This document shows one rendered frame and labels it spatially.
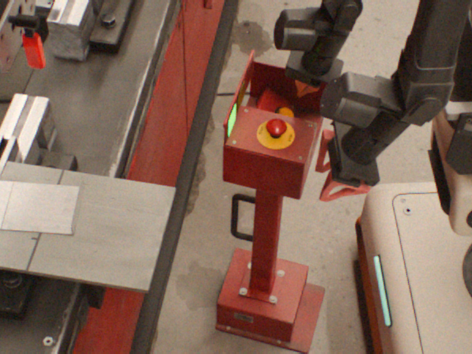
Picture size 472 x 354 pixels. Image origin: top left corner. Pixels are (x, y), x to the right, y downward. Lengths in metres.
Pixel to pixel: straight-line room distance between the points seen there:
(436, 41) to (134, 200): 0.50
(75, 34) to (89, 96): 0.11
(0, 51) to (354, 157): 0.51
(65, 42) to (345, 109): 0.66
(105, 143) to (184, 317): 0.89
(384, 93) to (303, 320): 1.23
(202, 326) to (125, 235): 1.07
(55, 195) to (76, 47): 0.41
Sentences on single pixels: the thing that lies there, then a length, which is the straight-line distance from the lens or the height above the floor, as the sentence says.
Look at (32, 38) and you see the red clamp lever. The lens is 1.27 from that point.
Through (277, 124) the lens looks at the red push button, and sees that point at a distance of 1.67.
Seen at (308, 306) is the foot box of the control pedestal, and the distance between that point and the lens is 2.37.
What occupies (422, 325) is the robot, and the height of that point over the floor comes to 0.28.
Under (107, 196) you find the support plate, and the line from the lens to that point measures 1.34.
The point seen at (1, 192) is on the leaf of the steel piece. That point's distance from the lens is 1.37.
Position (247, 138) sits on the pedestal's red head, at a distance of 1.68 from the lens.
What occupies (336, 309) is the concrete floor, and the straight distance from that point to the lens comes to 2.39.
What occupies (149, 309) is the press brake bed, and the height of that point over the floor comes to 0.05.
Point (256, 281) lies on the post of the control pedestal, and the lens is 2.21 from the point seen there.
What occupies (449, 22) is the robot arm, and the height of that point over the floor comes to 1.35.
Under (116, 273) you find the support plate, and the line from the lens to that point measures 1.27.
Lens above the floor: 2.09
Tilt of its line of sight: 54 degrees down
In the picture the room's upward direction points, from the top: 3 degrees clockwise
